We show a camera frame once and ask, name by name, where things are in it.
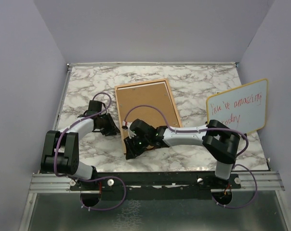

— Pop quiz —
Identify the yellow rimmed whiteboard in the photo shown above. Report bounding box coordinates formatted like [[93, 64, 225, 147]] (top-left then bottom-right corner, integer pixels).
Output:
[[206, 78, 268, 134]]

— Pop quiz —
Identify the wooden picture frame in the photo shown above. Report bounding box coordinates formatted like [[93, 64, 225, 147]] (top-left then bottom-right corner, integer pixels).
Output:
[[114, 78, 184, 154]]

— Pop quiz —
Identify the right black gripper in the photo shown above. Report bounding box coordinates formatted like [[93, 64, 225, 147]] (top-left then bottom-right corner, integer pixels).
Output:
[[124, 133, 150, 160]]

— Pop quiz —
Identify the black mounting base plate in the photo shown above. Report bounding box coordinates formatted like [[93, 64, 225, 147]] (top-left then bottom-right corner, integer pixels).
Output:
[[70, 171, 241, 201]]

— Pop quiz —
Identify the purple cable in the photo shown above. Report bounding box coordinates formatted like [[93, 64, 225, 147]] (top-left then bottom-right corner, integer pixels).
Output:
[[123, 104, 258, 209], [53, 92, 128, 212]]

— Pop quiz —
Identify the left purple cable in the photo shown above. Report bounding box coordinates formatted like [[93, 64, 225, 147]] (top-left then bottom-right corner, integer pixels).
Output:
[[53, 92, 128, 212]]

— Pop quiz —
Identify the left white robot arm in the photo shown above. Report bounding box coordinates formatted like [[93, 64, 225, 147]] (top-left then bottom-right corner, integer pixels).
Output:
[[40, 100, 120, 190]]

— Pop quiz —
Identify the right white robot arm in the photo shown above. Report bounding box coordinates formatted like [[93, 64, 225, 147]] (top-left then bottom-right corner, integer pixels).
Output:
[[123, 119, 240, 188]]

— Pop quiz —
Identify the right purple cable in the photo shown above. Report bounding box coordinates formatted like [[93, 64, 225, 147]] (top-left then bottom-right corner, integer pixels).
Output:
[[123, 104, 258, 209]]

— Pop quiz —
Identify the aluminium rail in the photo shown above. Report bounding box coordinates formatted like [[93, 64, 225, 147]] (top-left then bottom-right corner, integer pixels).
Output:
[[29, 171, 285, 194]]

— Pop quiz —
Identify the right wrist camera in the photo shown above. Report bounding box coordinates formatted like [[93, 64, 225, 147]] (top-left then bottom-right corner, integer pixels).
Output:
[[122, 121, 136, 139]]

